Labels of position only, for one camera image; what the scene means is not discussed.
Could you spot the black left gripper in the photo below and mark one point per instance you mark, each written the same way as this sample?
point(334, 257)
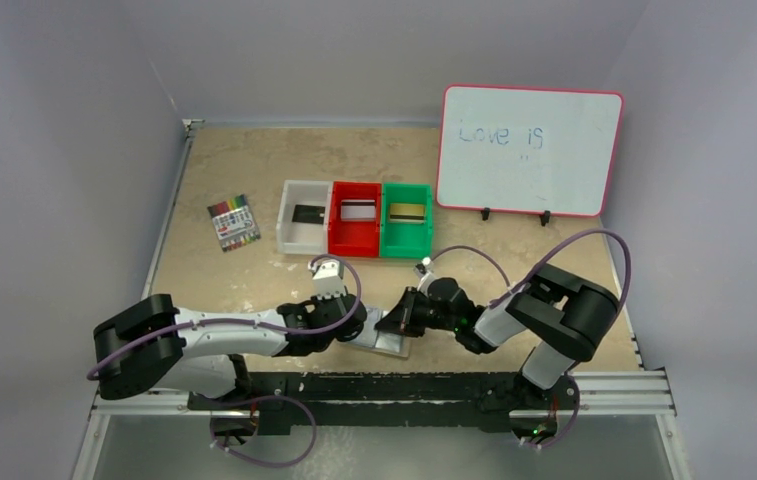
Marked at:
point(349, 318)

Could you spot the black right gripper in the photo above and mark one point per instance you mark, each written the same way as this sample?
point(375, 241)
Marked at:
point(408, 313)

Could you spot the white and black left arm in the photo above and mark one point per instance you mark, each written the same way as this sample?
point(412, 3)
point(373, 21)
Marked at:
point(155, 344)

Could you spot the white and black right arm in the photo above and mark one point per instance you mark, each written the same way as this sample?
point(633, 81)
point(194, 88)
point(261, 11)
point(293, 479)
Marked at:
point(569, 314)

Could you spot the black card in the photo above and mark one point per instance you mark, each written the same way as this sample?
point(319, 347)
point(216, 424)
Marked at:
point(308, 214)

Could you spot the gold card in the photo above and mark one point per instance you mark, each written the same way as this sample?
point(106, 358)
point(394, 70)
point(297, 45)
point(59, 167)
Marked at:
point(406, 213)

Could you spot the white card with stripe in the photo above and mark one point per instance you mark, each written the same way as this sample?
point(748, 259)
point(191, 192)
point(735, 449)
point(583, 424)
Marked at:
point(358, 210)

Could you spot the white plastic bin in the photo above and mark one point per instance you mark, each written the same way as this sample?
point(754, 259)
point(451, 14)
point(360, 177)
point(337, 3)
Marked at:
point(303, 239)

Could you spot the green plastic bin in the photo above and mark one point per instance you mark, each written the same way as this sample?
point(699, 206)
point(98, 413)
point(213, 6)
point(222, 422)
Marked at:
point(406, 240)

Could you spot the red plastic bin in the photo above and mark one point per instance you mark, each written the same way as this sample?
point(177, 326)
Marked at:
point(349, 238)

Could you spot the pack of coloured markers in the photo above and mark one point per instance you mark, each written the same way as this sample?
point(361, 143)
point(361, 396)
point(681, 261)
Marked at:
point(234, 223)

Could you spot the black right whiteboard foot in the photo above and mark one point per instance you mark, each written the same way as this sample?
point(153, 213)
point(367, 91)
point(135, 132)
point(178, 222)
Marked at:
point(545, 218)

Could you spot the pink framed whiteboard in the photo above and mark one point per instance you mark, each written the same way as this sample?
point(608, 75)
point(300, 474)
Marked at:
point(527, 150)

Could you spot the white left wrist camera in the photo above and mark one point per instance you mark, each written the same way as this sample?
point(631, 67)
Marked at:
point(328, 279)

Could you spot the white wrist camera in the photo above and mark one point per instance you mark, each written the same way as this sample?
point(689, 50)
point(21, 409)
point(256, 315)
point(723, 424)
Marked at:
point(426, 275)
point(328, 279)

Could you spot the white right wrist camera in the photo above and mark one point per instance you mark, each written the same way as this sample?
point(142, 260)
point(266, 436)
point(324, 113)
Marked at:
point(426, 275)

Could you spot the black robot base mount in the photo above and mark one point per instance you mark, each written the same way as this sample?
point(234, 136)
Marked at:
point(492, 402)

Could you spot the aluminium frame rail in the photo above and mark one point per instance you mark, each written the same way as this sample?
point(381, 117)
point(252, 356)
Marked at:
point(601, 393)

